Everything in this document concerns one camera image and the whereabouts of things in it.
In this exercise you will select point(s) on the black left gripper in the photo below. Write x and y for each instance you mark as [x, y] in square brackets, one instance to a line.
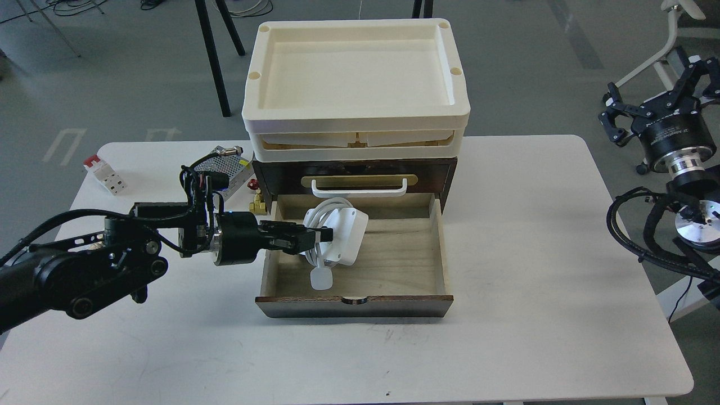
[237, 238]

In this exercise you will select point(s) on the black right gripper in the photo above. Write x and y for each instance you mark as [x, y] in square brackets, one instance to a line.
[666, 136]

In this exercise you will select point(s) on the white charger with cable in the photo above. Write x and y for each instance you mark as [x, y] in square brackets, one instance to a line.
[348, 225]

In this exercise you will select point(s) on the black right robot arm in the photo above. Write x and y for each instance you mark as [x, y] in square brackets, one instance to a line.
[683, 222]

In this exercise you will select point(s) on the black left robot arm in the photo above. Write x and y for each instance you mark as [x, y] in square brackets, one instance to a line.
[81, 261]

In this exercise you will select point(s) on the dark wooden cabinet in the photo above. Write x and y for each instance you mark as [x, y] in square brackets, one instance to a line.
[287, 185]

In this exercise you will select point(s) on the metal mesh power supply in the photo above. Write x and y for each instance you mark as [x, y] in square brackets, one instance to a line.
[237, 168]

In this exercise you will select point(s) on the open wooden drawer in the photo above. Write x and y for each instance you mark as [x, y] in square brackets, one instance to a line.
[401, 268]

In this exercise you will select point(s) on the cream plastic tray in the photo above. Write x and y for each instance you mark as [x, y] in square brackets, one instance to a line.
[355, 90]

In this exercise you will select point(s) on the white terminal block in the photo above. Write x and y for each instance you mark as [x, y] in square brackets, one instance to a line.
[105, 174]

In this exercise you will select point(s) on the white drawer handle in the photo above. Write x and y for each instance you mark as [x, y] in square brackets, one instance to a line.
[328, 194]

